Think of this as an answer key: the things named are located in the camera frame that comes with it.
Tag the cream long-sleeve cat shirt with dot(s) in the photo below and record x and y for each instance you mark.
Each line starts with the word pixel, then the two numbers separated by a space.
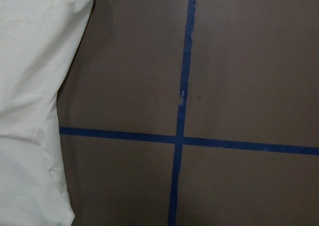
pixel 38 41

